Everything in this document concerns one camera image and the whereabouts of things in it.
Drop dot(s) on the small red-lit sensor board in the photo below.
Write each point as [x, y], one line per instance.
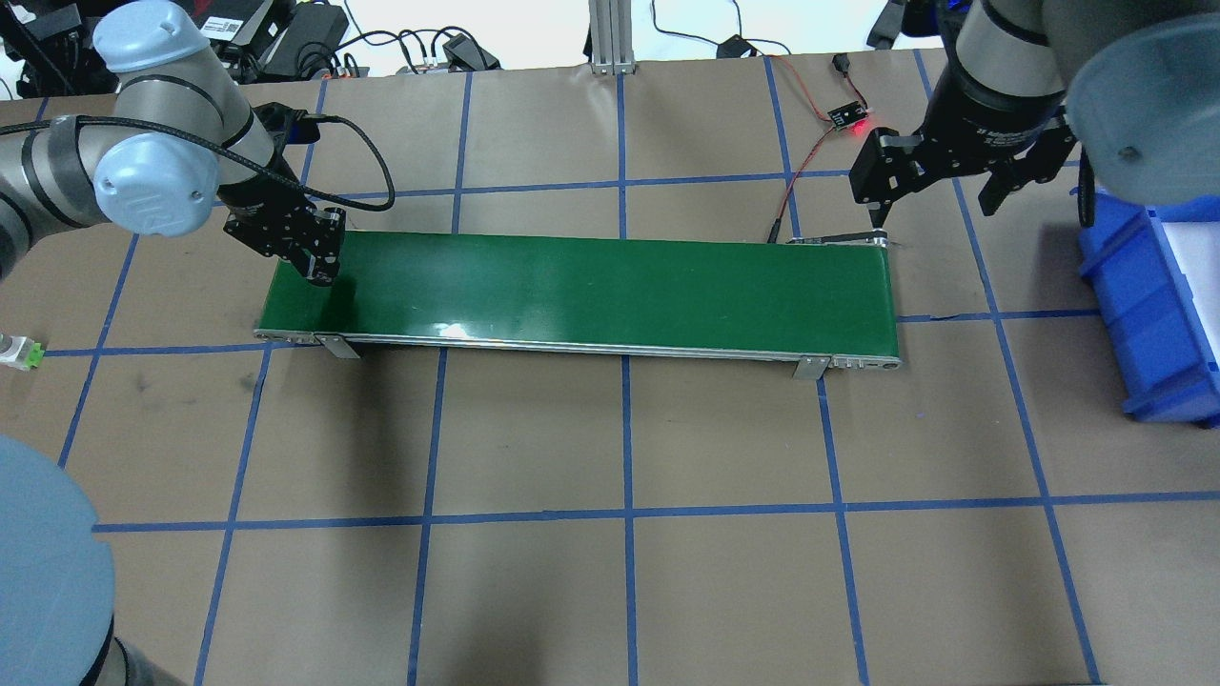
[851, 117]

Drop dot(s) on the blue plastic bin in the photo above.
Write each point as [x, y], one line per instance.
[1154, 274]

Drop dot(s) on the black power adapter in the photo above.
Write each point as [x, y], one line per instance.
[736, 47]

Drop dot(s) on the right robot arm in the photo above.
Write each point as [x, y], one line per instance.
[1132, 85]

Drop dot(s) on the green conveyor belt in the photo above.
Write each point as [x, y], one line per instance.
[820, 306]

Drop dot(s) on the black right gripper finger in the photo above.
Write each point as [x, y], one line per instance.
[1040, 164]
[889, 167]

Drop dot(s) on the aluminium frame post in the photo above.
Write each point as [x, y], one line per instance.
[610, 38]

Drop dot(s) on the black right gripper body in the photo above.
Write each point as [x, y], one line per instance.
[991, 122]

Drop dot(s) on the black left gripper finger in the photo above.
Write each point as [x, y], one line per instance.
[324, 236]

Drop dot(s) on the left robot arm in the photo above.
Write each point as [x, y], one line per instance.
[182, 136]

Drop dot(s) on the green push button switch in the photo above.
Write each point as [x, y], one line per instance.
[21, 353]

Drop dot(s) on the black electronics box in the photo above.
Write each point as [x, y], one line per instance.
[274, 41]

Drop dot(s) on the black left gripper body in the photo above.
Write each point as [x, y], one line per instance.
[255, 195]

